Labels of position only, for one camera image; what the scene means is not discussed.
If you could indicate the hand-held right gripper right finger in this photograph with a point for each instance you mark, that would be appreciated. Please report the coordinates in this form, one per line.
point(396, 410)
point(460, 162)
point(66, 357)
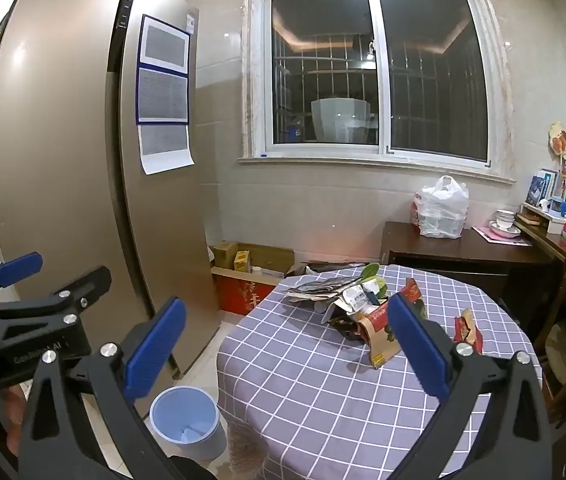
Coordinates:
point(418, 347)

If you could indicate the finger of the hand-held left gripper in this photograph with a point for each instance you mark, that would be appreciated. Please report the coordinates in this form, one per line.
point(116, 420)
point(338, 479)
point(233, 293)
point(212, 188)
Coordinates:
point(85, 285)
point(18, 266)

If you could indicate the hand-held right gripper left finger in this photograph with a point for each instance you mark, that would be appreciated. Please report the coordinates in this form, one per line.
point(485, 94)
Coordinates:
point(155, 350)

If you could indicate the white bowl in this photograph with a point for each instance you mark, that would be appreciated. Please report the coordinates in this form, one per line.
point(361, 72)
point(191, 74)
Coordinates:
point(183, 410)
point(505, 222)

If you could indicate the green plush leaf toy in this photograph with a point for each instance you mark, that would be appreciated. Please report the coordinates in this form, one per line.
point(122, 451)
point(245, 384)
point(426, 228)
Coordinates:
point(370, 271)

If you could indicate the person's left hand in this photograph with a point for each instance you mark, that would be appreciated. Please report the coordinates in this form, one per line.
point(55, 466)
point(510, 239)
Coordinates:
point(12, 410)

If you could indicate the brown and red paper packet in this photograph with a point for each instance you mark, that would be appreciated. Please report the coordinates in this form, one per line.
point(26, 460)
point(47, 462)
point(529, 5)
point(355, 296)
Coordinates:
point(378, 340)

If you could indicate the red and tan snack packet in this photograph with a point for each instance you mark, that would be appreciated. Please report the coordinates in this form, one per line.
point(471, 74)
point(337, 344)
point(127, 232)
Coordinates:
point(468, 332)

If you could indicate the red foil packet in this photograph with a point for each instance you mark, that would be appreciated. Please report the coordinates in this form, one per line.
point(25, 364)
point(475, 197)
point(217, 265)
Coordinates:
point(413, 292)

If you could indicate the torn white and blue packet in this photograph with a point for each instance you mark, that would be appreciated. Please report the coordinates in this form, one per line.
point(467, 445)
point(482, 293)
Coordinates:
point(358, 301)

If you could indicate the red gift box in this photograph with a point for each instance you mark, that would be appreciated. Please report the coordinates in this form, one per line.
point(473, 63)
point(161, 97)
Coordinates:
point(238, 295)

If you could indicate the dark wooden side table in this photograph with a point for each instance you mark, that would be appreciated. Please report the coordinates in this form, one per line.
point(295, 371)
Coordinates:
point(463, 255)

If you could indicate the purple checkered tablecloth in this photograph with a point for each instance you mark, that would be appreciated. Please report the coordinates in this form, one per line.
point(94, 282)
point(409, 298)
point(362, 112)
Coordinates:
point(323, 390)

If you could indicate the beige two-door refrigerator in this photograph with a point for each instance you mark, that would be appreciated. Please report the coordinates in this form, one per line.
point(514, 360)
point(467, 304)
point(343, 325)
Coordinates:
point(63, 160)

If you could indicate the folded grey newspaper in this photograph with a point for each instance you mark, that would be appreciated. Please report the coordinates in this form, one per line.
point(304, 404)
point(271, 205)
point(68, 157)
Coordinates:
point(313, 292)

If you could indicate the small yellow box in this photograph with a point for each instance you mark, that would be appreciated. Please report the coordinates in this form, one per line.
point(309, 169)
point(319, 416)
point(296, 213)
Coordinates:
point(242, 261)

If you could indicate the pink place mat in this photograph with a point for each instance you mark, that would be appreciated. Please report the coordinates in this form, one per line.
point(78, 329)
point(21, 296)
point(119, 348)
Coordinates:
point(503, 241)

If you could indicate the white plastic shopping bag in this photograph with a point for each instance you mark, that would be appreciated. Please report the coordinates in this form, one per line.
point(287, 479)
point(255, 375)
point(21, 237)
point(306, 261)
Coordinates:
point(440, 210)

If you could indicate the open brown cardboard box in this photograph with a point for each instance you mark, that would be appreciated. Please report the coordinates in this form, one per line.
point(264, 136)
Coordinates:
point(268, 257)

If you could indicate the white bowl on plate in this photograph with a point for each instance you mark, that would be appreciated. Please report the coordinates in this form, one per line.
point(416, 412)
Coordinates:
point(505, 222)

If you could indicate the wooden desk organizer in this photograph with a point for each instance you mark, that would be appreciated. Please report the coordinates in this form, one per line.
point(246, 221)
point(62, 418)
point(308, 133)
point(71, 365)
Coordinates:
point(553, 225)

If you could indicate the blue book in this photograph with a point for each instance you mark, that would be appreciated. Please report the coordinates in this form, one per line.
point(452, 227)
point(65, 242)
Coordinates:
point(543, 187)

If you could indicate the blue-framed paper notice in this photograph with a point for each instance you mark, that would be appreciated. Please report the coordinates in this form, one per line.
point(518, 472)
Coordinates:
point(163, 96)
point(164, 42)

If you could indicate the white tank outside window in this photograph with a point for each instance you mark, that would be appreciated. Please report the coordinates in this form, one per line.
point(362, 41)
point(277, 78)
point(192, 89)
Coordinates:
point(340, 120)

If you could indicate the blue container outside window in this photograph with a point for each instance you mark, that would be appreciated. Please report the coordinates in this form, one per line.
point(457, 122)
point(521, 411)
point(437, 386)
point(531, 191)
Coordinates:
point(297, 132)

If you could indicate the round painted fan ornament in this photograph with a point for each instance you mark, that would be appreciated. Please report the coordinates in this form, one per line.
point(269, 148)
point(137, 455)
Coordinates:
point(559, 139)

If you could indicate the white-framed sliding window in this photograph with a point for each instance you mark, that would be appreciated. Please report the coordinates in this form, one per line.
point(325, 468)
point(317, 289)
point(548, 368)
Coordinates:
point(323, 60)

